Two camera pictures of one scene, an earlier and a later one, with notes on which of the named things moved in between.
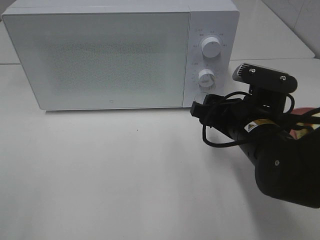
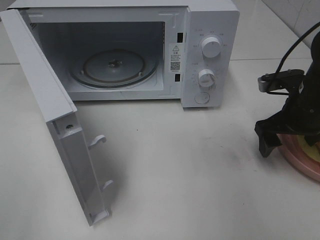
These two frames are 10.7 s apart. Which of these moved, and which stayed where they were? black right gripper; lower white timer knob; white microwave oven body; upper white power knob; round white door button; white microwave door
Moved: white microwave door; black right gripper
Stayed: lower white timer knob; white microwave oven body; round white door button; upper white power knob
